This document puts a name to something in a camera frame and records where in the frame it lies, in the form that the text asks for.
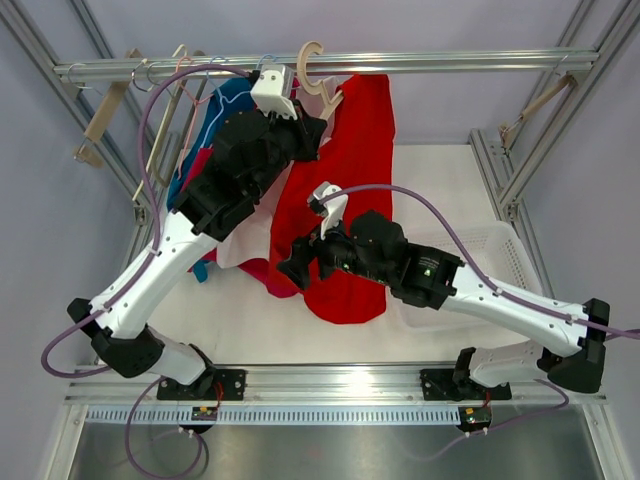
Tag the wooden clip hanger right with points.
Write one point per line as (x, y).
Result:
(507, 132)

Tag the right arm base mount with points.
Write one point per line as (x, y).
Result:
(455, 383)

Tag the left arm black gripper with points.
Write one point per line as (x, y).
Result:
(306, 129)

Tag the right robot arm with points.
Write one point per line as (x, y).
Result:
(564, 342)

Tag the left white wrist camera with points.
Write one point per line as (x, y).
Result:
(271, 92)

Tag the slotted white cable duct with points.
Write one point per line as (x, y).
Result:
(275, 415)

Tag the beige plastic hanger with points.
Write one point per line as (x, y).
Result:
(316, 87)

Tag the wooden clip hanger left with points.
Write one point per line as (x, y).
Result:
(87, 152)

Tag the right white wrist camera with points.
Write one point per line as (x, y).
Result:
(325, 202)

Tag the cream plastic hanger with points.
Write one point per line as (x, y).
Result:
(153, 163)

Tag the aluminium hanging rail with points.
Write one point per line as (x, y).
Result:
(152, 70)

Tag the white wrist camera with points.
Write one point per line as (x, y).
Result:
(325, 202)
(271, 92)

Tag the wooden clip hanger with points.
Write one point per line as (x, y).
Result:
(507, 132)
(87, 152)

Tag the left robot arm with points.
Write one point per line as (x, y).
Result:
(249, 153)

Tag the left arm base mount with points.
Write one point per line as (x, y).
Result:
(216, 384)

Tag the white t shirt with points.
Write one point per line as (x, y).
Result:
(247, 247)

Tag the teal t shirt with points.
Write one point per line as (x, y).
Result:
(190, 166)

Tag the aluminium front rail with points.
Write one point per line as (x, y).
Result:
(285, 385)

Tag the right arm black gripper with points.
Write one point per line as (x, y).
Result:
(304, 251)

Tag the light blue wire hanger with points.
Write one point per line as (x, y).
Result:
(230, 97)
(266, 61)

